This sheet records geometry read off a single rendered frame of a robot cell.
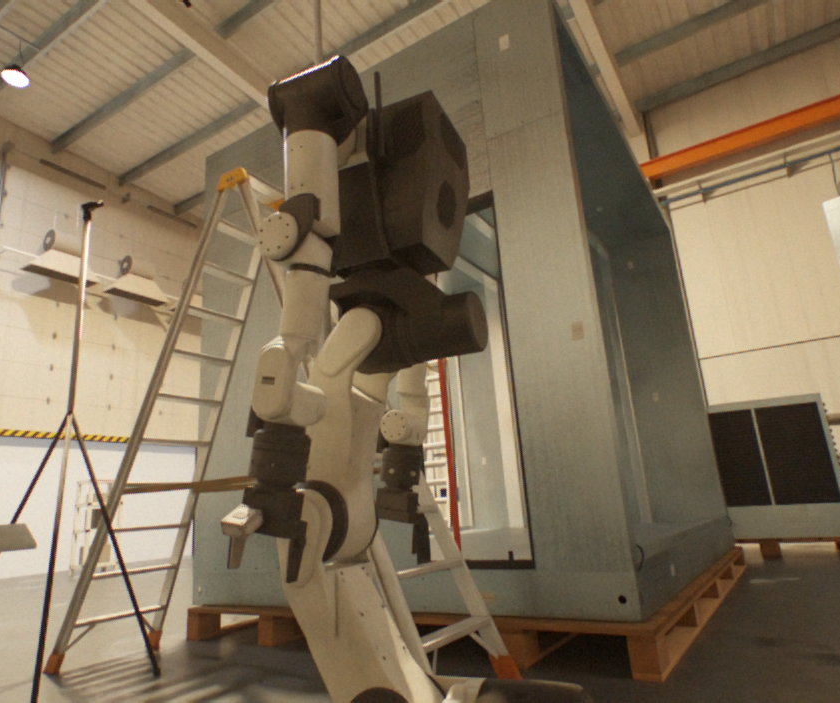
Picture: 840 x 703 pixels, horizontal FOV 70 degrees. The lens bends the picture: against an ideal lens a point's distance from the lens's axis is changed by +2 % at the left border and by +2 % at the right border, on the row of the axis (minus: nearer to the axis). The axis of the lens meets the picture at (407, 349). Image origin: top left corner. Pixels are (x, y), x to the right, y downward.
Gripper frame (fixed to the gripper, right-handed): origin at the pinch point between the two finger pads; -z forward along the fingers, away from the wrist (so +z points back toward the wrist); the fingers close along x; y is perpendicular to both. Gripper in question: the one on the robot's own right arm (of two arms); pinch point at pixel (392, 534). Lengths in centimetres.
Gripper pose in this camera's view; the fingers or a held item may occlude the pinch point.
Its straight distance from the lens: 133.8
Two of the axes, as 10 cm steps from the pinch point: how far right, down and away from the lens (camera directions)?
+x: -9.0, -0.3, 4.3
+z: 1.2, -9.8, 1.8
